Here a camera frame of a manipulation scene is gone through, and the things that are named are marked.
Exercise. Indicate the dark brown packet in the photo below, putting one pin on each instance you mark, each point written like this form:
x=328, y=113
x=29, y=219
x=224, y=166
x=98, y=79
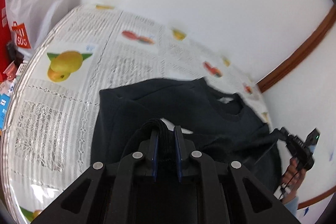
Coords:
x=15, y=54

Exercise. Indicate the fruit print lace tablecloth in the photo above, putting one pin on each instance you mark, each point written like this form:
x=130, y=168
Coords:
x=52, y=121

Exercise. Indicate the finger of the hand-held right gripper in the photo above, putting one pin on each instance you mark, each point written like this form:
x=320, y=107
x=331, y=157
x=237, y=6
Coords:
x=283, y=134

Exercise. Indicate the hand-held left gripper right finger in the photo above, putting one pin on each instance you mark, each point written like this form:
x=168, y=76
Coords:
x=178, y=153

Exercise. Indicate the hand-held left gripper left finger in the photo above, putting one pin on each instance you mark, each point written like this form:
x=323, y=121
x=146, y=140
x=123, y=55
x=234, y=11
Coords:
x=154, y=153

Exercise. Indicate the red packet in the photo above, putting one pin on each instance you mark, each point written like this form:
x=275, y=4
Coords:
x=10, y=71

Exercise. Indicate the blue box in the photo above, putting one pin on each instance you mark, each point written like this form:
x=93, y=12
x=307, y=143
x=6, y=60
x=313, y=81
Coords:
x=4, y=111

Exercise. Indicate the person's right hand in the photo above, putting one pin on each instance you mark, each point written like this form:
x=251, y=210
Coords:
x=291, y=176

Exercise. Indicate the black sweatshirt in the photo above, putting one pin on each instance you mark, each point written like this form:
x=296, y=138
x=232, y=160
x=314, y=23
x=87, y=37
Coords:
x=170, y=103

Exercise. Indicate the person's right forearm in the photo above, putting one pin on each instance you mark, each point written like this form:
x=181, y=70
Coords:
x=291, y=204

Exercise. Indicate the red paper shopping bag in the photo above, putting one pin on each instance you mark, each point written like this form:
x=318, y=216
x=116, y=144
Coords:
x=2, y=29

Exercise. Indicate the brown wooden baseboard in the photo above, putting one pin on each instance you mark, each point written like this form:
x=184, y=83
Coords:
x=317, y=197

